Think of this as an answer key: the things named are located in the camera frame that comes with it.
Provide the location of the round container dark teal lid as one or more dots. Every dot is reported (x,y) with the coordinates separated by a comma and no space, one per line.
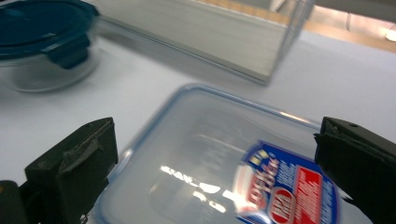
(37,28)

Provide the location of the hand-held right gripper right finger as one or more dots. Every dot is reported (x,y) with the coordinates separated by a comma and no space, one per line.
(361,165)

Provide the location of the clear rectangular food container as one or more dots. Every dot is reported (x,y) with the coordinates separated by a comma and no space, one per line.
(193,149)

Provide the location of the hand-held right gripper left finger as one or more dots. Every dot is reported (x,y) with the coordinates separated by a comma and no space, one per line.
(74,168)

